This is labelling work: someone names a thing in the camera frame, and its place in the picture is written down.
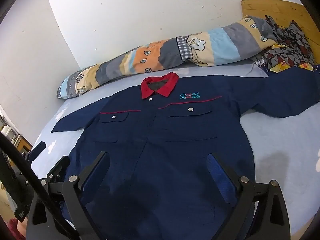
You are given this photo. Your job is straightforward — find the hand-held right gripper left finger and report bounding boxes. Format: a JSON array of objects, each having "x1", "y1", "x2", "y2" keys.
[{"x1": 26, "y1": 151, "x2": 110, "y2": 240}]

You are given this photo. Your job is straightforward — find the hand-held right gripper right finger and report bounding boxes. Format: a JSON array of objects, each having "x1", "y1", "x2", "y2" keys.
[{"x1": 206, "y1": 152, "x2": 292, "y2": 240}]

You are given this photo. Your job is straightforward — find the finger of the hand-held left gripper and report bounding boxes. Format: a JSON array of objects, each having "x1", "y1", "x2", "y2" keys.
[
  {"x1": 46, "y1": 156, "x2": 71, "y2": 183},
  {"x1": 27, "y1": 141, "x2": 47, "y2": 162}
]

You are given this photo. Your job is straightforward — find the navy blue shorts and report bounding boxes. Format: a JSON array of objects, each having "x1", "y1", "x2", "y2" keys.
[{"x1": 51, "y1": 64, "x2": 320, "y2": 240}]

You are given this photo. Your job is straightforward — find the wooden cabinet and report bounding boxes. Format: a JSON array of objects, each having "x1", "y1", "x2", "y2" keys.
[{"x1": 0, "y1": 112, "x2": 33, "y2": 155}]

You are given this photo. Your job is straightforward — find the light blue cloud-print bedsheet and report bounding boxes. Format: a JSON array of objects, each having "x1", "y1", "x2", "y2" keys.
[{"x1": 30, "y1": 62, "x2": 320, "y2": 240}]

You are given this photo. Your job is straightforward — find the rolled striped patchwork quilt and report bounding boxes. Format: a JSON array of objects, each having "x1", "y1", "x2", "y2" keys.
[{"x1": 57, "y1": 16, "x2": 278, "y2": 100}]

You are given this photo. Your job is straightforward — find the blue yellow starry cloth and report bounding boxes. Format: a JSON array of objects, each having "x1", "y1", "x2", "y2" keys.
[{"x1": 269, "y1": 61, "x2": 320, "y2": 74}]

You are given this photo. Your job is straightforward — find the wooden headboard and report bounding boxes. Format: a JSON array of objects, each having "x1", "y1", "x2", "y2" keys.
[{"x1": 241, "y1": 0, "x2": 320, "y2": 63}]

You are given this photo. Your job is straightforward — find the black cable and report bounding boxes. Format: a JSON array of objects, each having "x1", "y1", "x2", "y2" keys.
[{"x1": 0, "y1": 132, "x2": 78, "y2": 240}]

